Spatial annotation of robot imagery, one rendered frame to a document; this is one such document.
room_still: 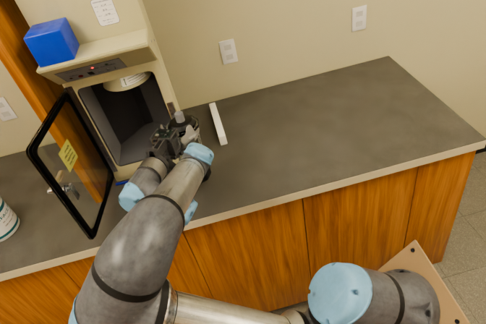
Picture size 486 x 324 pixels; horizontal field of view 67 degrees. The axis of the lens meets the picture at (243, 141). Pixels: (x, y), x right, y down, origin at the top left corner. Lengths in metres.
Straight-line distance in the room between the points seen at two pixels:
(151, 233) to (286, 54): 1.37
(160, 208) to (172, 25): 1.16
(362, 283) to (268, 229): 0.76
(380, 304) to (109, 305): 0.47
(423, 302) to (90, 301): 0.61
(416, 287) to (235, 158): 0.85
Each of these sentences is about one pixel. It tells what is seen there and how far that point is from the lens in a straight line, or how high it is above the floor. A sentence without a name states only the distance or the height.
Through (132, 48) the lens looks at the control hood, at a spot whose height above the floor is 1.50.
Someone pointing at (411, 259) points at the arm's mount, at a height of 1.13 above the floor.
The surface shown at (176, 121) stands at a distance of 1.21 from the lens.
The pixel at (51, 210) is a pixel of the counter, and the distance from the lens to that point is 1.62.
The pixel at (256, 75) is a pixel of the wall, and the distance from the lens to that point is 1.83.
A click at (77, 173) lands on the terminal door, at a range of 1.29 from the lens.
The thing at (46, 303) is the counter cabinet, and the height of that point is 0.67.
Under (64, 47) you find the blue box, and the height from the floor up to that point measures 1.55.
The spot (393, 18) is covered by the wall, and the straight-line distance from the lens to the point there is 1.99.
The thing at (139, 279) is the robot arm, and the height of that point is 1.45.
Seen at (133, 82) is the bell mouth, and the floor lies 1.33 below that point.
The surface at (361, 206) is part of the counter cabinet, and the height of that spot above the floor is 0.72.
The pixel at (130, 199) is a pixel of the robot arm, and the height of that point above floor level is 1.27.
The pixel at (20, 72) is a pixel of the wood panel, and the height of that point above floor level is 1.50.
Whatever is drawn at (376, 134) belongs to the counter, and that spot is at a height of 0.94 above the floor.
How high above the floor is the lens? 1.92
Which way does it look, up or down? 39 degrees down
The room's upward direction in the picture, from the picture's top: 13 degrees counter-clockwise
